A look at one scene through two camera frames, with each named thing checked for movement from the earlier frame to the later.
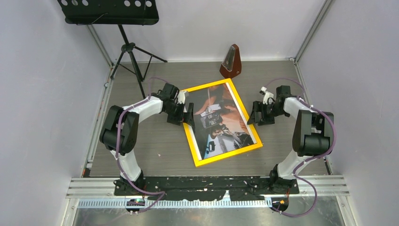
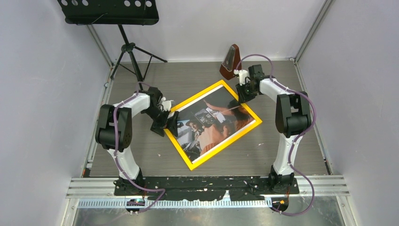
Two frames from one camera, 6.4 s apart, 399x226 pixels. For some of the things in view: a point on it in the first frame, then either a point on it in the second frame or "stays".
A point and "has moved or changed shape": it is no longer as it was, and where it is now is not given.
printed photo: x=220 y=125 has moved or changed shape
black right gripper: x=258 y=106 -> x=244 y=98
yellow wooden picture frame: x=192 y=135 -> x=195 y=100
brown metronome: x=231 y=67 stays
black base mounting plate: x=240 y=188 stays
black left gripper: x=186 y=117 -> x=158 y=127
